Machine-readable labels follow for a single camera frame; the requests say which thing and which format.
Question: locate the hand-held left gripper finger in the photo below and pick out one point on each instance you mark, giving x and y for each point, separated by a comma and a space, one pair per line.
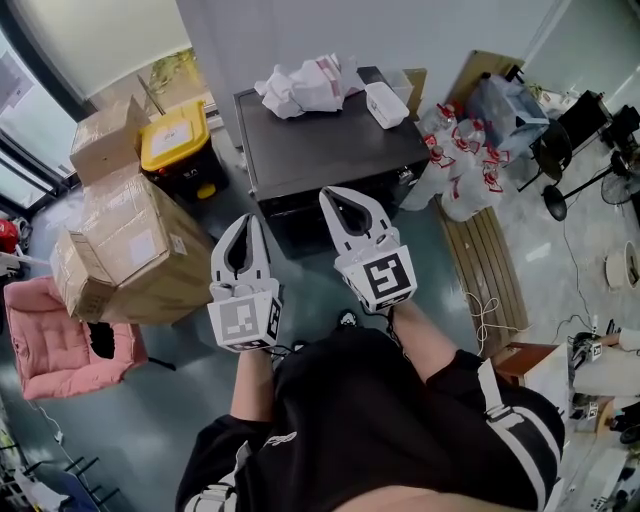
220, 260
262, 265

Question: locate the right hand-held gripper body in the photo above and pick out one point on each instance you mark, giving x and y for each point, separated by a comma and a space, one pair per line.
385, 275

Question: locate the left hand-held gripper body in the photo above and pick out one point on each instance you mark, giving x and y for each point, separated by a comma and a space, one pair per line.
245, 320

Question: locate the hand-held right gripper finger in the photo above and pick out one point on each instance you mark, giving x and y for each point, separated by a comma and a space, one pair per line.
337, 235
377, 217

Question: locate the person's left forearm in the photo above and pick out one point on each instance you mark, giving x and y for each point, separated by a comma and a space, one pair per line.
252, 385

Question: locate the person's right forearm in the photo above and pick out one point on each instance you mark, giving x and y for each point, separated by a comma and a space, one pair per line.
420, 340

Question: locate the person's right shoe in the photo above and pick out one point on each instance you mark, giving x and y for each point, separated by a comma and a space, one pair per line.
348, 319

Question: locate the person's shoe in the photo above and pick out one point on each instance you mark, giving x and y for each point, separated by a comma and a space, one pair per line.
299, 345
348, 319

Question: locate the person's left shoe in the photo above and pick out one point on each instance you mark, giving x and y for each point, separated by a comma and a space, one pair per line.
299, 345

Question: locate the large cardboard box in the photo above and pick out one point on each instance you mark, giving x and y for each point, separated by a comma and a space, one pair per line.
150, 235

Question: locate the white plastic bags cluster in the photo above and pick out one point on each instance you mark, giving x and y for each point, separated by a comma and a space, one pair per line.
465, 190

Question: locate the wooden slatted ramp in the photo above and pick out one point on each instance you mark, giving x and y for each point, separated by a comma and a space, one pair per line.
480, 270

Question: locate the white lidded plastic box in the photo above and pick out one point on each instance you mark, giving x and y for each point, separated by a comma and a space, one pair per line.
385, 105

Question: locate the translucent plastic bin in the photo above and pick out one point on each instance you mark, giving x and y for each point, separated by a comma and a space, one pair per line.
400, 82

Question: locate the yellow-lidded black bin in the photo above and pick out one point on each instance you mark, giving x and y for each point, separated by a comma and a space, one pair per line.
170, 132

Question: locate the small long cardboard box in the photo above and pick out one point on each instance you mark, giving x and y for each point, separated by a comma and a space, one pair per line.
75, 270

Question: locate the person's black shirt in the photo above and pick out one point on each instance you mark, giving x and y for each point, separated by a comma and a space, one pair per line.
375, 425

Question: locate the crumpled white plastic bag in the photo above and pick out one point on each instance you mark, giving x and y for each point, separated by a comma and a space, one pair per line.
300, 85

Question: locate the tape-wrapped cardboard box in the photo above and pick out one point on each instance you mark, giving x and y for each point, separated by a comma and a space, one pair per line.
100, 145

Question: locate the blue-tinted plastic bag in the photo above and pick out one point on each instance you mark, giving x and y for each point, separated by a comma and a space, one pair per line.
505, 105

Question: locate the white-topped brown desk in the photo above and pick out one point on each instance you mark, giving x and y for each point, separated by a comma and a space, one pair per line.
530, 365

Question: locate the black floor fan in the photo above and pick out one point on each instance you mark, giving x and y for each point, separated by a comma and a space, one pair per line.
555, 202

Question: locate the flat cardboard sheet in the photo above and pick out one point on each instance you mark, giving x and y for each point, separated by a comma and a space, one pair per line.
485, 70

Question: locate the black round-back chair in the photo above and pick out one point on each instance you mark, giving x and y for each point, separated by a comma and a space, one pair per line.
552, 150

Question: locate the pink cushion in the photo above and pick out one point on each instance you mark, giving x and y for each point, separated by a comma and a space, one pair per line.
50, 350

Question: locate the red bag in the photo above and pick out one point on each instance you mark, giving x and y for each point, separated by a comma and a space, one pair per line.
9, 232

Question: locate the small white socket adapter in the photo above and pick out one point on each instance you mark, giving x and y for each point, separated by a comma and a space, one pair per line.
594, 322

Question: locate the black cabinet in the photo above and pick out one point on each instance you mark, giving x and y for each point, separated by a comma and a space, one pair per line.
585, 120

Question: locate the black-framed glass window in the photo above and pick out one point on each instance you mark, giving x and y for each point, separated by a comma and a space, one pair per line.
30, 130

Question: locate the round white coffee table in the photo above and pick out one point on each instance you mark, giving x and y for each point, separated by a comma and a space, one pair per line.
620, 265

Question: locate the blue chair black legs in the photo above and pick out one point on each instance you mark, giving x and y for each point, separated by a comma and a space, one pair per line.
75, 487

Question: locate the black office chair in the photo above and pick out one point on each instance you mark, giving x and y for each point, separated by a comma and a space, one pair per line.
625, 127

